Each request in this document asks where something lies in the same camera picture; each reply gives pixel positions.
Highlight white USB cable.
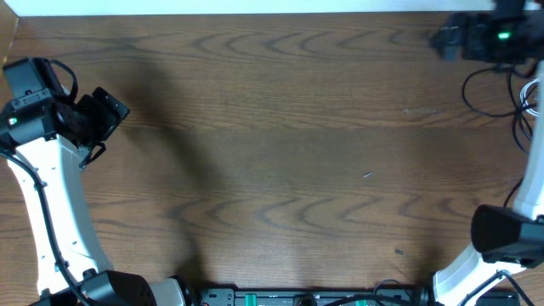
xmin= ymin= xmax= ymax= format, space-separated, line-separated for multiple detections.
xmin=518 ymin=76 xmax=541 ymax=118

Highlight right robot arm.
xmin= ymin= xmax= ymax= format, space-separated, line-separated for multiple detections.
xmin=407 ymin=0 xmax=543 ymax=305

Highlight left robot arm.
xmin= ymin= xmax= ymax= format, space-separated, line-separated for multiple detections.
xmin=1 ymin=58 xmax=189 ymax=305

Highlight cardboard box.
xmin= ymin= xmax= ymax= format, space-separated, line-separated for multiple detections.
xmin=0 ymin=0 xmax=20 ymax=65

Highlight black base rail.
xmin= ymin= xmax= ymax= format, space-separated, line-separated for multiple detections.
xmin=198 ymin=286 xmax=521 ymax=306

